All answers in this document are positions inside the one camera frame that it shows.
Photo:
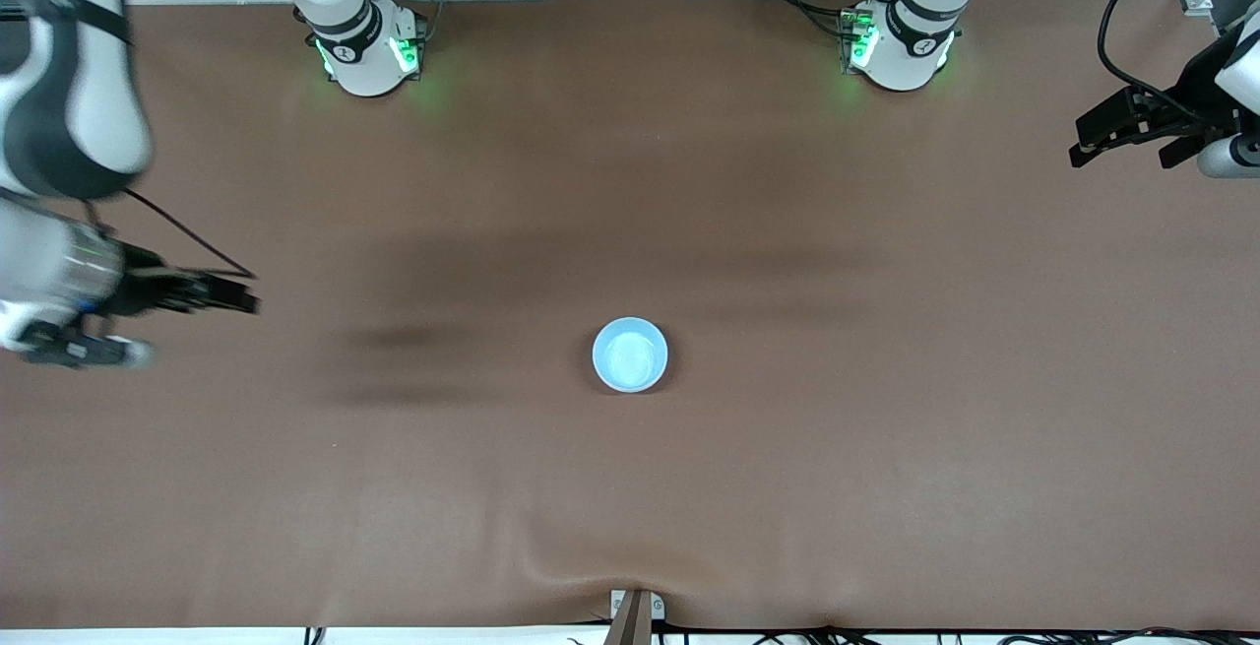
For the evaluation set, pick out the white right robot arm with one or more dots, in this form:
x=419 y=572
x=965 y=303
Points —
x=89 y=64

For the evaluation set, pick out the blue bowl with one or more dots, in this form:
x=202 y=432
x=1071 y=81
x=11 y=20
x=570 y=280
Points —
x=630 y=355

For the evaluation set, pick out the brown table mat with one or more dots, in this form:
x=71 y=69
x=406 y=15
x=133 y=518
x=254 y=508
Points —
x=630 y=182

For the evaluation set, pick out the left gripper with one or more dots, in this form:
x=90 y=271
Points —
x=1193 y=96

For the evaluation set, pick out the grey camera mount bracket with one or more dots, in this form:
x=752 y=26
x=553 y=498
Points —
x=635 y=615

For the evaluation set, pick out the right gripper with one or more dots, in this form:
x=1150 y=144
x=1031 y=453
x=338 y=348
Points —
x=141 y=291

